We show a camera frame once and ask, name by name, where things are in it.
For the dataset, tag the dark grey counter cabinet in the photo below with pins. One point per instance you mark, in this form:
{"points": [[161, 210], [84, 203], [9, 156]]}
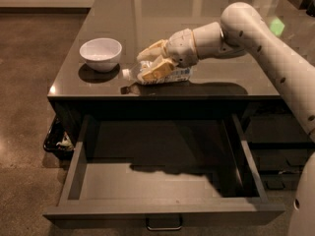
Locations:
{"points": [[71, 103]]}

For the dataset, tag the blue plastic water bottle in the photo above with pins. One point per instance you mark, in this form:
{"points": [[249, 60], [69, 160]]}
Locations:
{"points": [[136, 73]]}

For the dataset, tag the grey open top drawer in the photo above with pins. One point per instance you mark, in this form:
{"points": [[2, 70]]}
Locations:
{"points": [[123, 172]]}

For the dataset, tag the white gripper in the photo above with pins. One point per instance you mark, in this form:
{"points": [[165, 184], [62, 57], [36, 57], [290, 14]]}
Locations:
{"points": [[181, 47]]}

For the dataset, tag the white ceramic bowl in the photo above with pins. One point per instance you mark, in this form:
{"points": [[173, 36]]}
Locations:
{"points": [[101, 54]]}

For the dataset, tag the metal drawer handle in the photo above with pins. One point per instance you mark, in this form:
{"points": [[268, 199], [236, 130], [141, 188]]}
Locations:
{"points": [[168, 223]]}

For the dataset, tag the black trash bin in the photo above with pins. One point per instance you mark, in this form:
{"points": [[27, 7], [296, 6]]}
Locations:
{"points": [[58, 142]]}

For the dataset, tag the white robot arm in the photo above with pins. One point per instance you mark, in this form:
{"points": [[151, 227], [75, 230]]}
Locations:
{"points": [[241, 29]]}

